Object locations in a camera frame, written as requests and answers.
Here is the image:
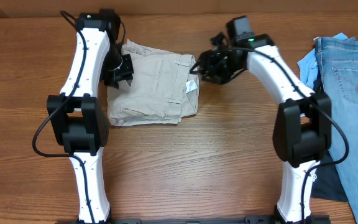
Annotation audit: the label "beige shorts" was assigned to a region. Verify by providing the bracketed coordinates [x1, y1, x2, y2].
[107, 40, 200, 126]

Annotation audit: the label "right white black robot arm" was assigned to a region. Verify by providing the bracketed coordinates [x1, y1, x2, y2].
[190, 16, 331, 223]

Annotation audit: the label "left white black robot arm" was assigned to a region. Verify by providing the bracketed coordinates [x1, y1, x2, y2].
[46, 9, 134, 223]

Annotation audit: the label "light blue shirt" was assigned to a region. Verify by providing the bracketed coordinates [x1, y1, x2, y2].
[296, 32, 357, 90]

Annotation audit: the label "blue denim jeans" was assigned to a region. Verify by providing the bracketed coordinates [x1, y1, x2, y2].
[315, 37, 358, 223]

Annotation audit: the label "dark navy garment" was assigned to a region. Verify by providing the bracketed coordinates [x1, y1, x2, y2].
[310, 79, 349, 203]

